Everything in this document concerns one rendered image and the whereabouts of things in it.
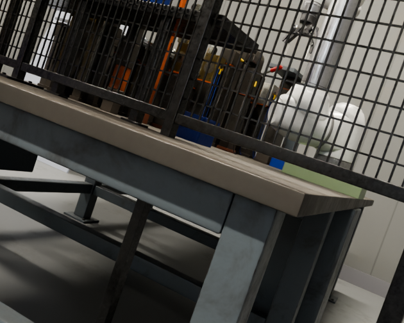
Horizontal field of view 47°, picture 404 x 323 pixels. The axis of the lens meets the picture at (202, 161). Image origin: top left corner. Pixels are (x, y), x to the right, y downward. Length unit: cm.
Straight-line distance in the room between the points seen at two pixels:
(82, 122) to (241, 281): 41
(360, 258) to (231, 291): 327
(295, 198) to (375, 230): 331
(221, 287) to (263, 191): 19
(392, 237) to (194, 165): 333
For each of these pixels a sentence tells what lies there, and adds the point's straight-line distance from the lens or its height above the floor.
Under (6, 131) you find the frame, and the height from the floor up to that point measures 60.
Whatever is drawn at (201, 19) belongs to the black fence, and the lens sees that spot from 120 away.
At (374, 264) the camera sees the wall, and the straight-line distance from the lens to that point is 405.
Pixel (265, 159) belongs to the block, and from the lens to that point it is 237.
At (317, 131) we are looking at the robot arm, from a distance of 177.
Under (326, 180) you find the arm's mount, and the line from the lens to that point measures 176.
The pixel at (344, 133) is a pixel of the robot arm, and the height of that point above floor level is 91.
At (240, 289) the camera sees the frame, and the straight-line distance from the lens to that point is 81.
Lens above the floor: 73
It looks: 3 degrees down
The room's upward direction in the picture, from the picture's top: 19 degrees clockwise
